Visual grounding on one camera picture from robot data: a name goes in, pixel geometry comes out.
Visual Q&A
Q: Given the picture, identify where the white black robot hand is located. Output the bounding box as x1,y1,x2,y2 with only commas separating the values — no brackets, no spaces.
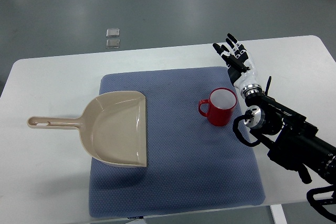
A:
213,34,263,99

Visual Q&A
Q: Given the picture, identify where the red mug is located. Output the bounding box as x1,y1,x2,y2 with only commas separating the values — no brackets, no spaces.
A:
198,88,238,127

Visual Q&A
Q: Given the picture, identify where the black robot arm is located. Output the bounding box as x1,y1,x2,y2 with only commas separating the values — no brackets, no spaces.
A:
233,83,335,222

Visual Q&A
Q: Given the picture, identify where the beige plastic dustpan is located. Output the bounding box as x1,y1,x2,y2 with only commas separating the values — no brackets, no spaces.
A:
27,91,148,168

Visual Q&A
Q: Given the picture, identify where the blue fabric mat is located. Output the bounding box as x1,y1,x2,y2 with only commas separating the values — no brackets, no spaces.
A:
89,67,265,218

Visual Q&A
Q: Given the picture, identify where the upper metal floor plate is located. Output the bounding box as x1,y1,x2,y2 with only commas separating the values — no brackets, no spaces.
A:
106,28,120,38

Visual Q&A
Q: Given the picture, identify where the white table leg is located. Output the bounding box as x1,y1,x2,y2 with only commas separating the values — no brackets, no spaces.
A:
270,204,287,224

